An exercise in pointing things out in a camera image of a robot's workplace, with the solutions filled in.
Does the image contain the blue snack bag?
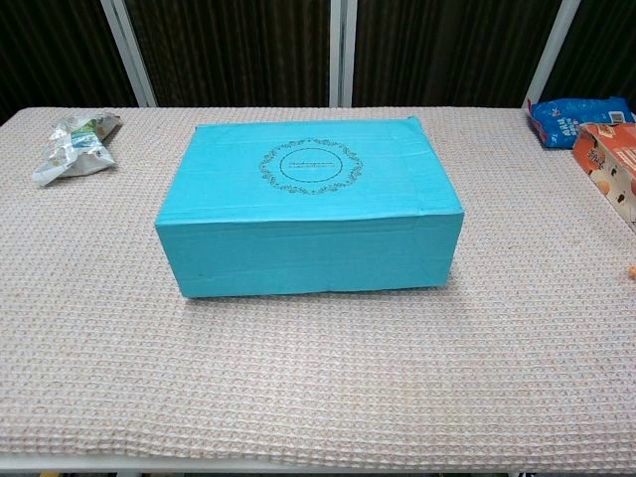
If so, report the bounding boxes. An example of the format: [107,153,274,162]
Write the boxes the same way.
[527,95,636,150]

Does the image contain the beige waffle tablecloth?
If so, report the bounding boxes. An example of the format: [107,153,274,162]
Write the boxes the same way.
[0,106,636,471]

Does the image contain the crumpled silver green snack bag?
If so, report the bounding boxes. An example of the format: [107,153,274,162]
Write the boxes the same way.
[32,112,121,188]

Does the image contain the dark brown partition panel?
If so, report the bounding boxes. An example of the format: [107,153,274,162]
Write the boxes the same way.
[123,0,333,108]
[541,0,636,113]
[353,0,562,108]
[0,0,139,125]

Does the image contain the orange biscuit box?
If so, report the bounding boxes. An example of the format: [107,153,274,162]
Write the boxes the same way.
[572,122,636,224]

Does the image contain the grey partition frame post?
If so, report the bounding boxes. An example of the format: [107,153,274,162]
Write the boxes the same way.
[524,0,582,108]
[98,0,159,108]
[330,0,358,108]

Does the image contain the teal cardboard shoe box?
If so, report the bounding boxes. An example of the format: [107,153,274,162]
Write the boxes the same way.
[154,114,466,299]

